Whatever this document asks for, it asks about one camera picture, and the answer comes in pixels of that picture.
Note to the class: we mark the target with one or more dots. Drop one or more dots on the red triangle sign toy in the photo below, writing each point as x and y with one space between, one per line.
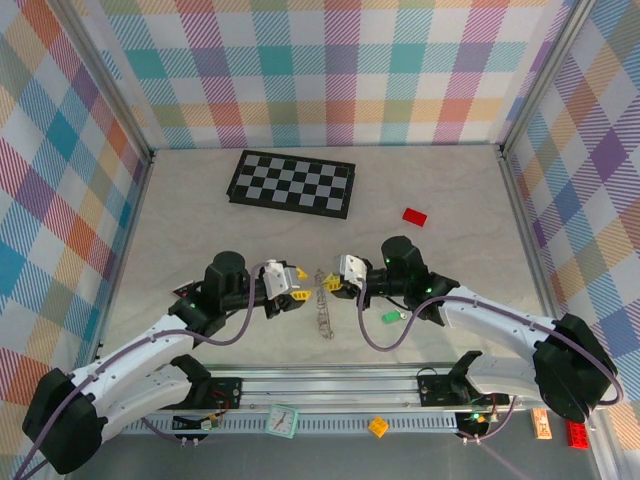
181 292

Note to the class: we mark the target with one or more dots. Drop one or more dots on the green key tag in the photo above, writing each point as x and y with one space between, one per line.
391 317

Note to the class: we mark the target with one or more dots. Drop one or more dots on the aluminium side rail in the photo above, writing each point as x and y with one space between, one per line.
127 240
532 250

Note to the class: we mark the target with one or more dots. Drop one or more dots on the aluminium frame post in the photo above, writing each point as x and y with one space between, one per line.
545 75
106 75

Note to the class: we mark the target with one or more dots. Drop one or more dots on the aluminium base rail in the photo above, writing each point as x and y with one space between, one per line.
325 387

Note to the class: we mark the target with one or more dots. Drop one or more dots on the flat red block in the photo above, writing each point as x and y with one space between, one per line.
415 217

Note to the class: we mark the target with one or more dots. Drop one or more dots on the small wooden block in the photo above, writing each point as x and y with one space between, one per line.
541 425

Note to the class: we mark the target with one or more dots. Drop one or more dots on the teal toy clock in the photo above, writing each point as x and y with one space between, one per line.
281 421

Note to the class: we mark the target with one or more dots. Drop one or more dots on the red toy brick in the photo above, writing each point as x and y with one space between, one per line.
577 437

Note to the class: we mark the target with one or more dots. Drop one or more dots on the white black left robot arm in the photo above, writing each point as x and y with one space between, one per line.
140 350

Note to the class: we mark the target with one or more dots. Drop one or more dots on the black grey chessboard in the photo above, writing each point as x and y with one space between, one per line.
292 184

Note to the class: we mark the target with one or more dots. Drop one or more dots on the metal keyring with small rings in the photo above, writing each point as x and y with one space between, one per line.
324 320

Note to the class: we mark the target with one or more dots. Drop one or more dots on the yellow toy brick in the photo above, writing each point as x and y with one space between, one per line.
378 427

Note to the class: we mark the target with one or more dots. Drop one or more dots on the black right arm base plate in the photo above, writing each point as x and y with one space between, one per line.
435 392

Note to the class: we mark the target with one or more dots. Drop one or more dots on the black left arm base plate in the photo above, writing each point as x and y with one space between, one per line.
227 395

